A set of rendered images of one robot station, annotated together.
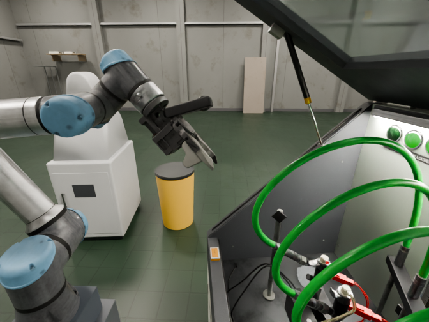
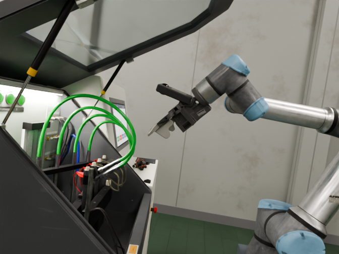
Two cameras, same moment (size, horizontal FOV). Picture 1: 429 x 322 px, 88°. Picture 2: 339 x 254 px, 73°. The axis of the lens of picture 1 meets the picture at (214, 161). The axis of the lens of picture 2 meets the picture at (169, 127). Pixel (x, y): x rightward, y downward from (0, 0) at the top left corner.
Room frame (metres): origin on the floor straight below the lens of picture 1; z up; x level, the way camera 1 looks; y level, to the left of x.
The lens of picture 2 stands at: (1.28, 0.12, 1.41)
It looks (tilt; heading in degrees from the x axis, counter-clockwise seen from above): 4 degrees down; 184
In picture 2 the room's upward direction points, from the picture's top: 7 degrees clockwise
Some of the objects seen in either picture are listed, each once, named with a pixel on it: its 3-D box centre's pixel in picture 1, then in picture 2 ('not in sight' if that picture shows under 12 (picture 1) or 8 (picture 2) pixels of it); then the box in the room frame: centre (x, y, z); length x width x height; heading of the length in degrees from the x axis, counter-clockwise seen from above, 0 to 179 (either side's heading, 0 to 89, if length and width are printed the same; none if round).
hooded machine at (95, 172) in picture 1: (99, 170); not in sight; (2.02, 1.16, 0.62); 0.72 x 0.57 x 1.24; 179
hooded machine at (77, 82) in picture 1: (90, 106); not in sight; (5.33, 2.91, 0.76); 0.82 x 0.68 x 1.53; 87
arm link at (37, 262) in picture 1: (34, 268); (274, 218); (0.44, 0.48, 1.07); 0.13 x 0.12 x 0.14; 4
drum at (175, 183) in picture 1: (176, 196); not in sight; (2.04, 0.40, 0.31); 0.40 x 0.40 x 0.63
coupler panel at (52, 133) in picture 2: not in sight; (54, 136); (0.18, -0.54, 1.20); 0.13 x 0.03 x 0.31; 5
